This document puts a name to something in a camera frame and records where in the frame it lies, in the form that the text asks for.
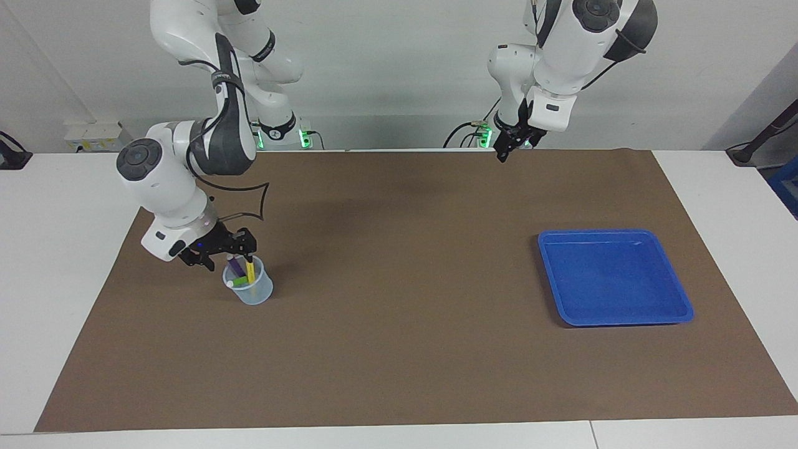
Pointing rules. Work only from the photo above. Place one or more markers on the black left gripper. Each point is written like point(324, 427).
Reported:
point(527, 128)

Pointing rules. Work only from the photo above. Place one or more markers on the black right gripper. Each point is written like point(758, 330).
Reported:
point(215, 240)

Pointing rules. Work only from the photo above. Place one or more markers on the purple pen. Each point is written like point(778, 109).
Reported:
point(237, 268)

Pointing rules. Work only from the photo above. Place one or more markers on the yellow pen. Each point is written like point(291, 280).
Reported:
point(250, 271)

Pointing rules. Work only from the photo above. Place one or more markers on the green pen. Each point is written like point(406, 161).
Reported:
point(238, 282)

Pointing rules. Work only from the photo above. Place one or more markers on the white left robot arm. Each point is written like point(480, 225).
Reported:
point(573, 50)

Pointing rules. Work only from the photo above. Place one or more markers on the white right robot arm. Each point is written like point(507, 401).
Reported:
point(162, 181)

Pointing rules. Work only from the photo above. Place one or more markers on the blue plastic tray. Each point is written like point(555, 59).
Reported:
point(614, 280)

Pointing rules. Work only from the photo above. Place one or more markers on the clear plastic cup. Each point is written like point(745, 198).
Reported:
point(252, 294)

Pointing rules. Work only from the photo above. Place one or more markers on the brown table mat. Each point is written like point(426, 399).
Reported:
point(399, 343)

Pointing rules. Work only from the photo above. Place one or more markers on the black table clamp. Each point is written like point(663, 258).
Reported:
point(12, 156)

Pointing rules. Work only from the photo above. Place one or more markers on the black stand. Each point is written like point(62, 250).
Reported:
point(760, 137)

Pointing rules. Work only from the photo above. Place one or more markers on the blue crate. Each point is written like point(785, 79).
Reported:
point(787, 187)

